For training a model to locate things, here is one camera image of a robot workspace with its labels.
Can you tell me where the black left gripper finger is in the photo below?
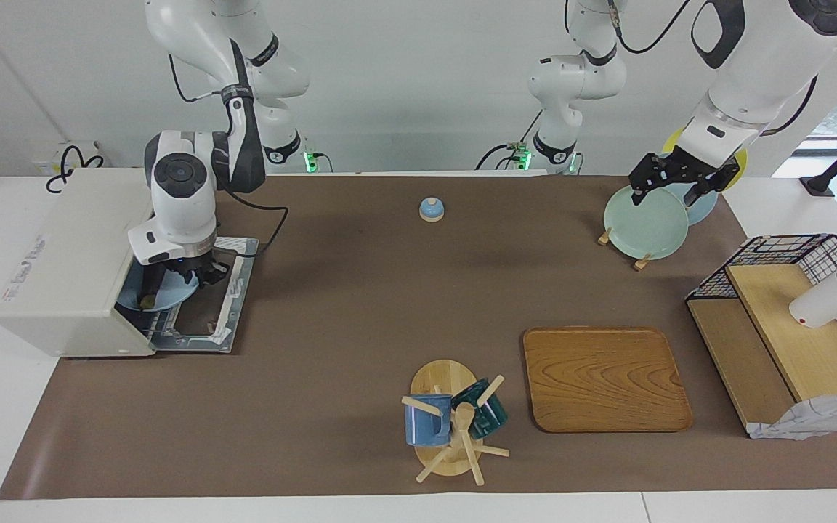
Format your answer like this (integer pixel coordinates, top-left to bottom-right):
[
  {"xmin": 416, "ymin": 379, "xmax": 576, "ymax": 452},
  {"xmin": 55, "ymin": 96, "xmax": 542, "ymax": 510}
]
[
  {"xmin": 628, "ymin": 153, "xmax": 675, "ymax": 207},
  {"xmin": 684, "ymin": 163, "xmax": 741, "ymax": 207}
]

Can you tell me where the white toaster oven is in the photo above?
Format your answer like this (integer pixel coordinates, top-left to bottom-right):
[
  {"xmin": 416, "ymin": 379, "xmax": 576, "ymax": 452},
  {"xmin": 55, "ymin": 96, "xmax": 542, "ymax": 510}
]
[{"xmin": 0, "ymin": 169, "xmax": 259, "ymax": 358}]

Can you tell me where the yellow plate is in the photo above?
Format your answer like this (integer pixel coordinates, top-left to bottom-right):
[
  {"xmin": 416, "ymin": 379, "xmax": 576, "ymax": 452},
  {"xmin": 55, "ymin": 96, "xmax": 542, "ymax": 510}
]
[{"xmin": 662, "ymin": 125, "xmax": 748, "ymax": 193}]

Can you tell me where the light blue racked plate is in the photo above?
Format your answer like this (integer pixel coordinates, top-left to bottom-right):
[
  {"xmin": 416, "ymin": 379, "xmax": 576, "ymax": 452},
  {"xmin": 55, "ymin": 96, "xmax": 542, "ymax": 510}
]
[{"xmin": 633, "ymin": 174, "xmax": 719, "ymax": 226}]

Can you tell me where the pale green plate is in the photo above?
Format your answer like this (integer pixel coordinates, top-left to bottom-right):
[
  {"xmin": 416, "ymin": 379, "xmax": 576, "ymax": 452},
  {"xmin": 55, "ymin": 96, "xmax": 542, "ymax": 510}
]
[{"xmin": 603, "ymin": 183, "xmax": 690, "ymax": 261}]

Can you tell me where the wooden plate rack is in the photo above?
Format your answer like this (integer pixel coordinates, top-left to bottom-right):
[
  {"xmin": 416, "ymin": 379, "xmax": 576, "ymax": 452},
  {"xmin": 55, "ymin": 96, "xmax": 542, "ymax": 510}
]
[{"xmin": 597, "ymin": 227, "xmax": 653, "ymax": 271}]

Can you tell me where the brown table mat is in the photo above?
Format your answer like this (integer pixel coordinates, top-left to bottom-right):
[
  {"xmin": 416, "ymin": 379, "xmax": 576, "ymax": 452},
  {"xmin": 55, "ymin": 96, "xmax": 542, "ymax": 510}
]
[{"xmin": 0, "ymin": 174, "xmax": 837, "ymax": 500}]

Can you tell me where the white power strip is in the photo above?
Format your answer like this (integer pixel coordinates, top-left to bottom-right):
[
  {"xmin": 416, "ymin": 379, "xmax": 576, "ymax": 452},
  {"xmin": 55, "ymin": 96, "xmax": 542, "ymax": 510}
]
[{"xmin": 32, "ymin": 140, "xmax": 105, "ymax": 177}]

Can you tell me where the white cup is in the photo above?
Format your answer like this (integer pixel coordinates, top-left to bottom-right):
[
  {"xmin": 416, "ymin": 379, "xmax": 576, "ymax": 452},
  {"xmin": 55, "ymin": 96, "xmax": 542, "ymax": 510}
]
[{"xmin": 788, "ymin": 270, "xmax": 837, "ymax": 329}]

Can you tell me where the wooden shelf box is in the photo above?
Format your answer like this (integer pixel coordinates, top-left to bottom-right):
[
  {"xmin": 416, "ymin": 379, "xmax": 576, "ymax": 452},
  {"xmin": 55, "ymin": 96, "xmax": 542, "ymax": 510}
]
[{"xmin": 686, "ymin": 263, "xmax": 837, "ymax": 437}]

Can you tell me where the wooden serving tray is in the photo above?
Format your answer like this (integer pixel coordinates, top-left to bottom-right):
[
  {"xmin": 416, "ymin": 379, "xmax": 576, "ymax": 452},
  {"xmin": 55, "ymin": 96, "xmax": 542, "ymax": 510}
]
[{"xmin": 522, "ymin": 326, "xmax": 693, "ymax": 434}]

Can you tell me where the wooden mug tree stand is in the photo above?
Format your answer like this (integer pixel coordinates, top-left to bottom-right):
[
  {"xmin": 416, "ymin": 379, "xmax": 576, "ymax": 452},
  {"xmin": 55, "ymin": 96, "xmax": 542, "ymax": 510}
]
[{"xmin": 401, "ymin": 359, "xmax": 511, "ymax": 486}]

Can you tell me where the white checked cloth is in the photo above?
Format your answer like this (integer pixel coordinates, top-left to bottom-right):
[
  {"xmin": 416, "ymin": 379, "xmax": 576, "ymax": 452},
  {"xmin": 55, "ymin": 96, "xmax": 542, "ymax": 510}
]
[{"xmin": 745, "ymin": 391, "xmax": 837, "ymax": 441}]

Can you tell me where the blue mug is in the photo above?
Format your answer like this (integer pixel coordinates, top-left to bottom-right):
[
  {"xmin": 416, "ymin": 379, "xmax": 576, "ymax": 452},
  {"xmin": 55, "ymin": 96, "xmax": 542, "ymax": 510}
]
[{"xmin": 404, "ymin": 394, "xmax": 454, "ymax": 447}]

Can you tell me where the dark green mug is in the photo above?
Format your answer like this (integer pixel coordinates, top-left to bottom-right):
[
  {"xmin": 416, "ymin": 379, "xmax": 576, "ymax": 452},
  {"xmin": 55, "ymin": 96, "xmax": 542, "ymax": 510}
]
[{"xmin": 452, "ymin": 378, "xmax": 509, "ymax": 439}]

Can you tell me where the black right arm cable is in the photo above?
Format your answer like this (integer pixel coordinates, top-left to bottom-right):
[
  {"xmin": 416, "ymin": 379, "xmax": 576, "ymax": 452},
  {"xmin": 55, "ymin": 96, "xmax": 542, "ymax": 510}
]
[{"xmin": 168, "ymin": 51, "xmax": 290, "ymax": 259}]

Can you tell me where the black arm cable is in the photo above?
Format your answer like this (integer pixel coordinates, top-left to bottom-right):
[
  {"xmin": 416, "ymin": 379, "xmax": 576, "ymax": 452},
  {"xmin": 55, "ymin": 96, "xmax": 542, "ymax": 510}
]
[
  {"xmin": 168, "ymin": 51, "xmax": 290, "ymax": 259},
  {"xmin": 606, "ymin": 0, "xmax": 694, "ymax": 54}
]

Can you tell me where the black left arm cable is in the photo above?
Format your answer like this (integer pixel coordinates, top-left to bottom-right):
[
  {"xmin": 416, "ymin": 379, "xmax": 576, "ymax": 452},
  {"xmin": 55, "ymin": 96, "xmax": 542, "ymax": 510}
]
[{"xmin": 606, "ymin": 0, "xmax": 694, "ymax": 54}]

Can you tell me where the black base cable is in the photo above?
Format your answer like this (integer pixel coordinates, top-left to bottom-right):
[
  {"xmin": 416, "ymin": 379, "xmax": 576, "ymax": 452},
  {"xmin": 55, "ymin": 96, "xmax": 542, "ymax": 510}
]
[{"xmin": 477, "ymin": 109, "xmax": 544, "ymax": 171}]

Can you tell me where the black coiled cable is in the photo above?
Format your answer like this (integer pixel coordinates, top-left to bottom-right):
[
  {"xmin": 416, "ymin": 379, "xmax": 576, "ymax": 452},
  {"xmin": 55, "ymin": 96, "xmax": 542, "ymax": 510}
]
[{"xmin": 46, "ymin": 145, "xmax": 105, "ymax": 194}]

